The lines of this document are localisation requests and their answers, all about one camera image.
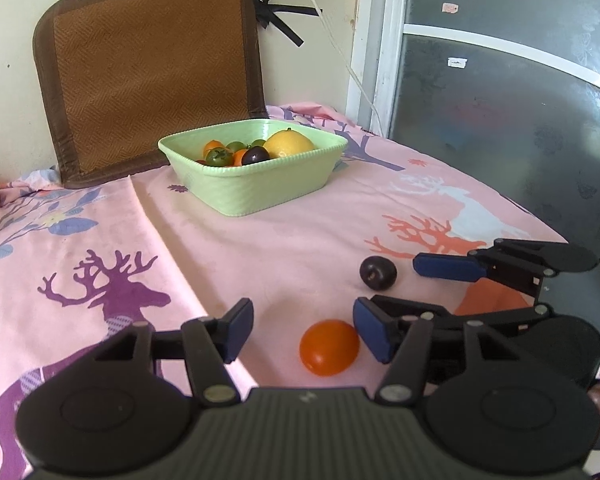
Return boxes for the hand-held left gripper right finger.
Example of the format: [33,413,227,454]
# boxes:
[352,297,523,406]

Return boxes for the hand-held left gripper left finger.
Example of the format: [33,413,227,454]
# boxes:
[94,298,255,407]

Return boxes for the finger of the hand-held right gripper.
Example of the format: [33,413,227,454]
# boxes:
[413,239,556,297]
[372,296,553,333]

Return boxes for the dark purple tomato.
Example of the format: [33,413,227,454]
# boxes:
[242,145,271,166]
[359,255,398,291]

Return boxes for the light green plastic basket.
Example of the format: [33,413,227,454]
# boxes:
[158,119,349,217]

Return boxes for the yellow grapefruit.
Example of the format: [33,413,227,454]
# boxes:
[262,129,315,160]

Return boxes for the frosted glass door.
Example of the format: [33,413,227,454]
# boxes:
[345,0,600,321]

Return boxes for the brown woven seat mat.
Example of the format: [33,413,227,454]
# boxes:
[32,0,268,190]

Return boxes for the black tape strips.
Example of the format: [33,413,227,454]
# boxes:
[252,0,324,47]

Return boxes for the white power cable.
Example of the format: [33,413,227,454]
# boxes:
[290,0,387,137]

